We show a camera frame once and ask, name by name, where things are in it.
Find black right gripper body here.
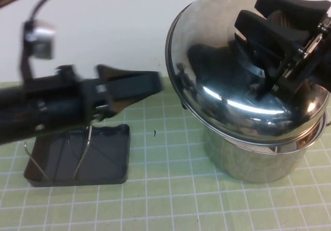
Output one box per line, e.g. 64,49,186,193
276,13,331,97

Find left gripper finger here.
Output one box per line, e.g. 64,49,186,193
96,64,165,99
99,95,156,120

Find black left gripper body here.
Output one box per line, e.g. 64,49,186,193
25,65,114,133

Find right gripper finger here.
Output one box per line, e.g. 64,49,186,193
254,0,327,22
234,10,311,97

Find steel pot lid black knob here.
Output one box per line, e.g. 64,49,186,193
165,0,328,148

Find black plastic rack tray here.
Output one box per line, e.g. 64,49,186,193
23,124,130,188

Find green grid mat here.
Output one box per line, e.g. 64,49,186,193
0,72,331,231

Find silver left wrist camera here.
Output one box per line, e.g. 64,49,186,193
22,19,57,61

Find black camera cable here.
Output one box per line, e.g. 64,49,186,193
0,0,55,22

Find stainless steel pot black handles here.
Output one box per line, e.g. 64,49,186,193
182,82,331,184

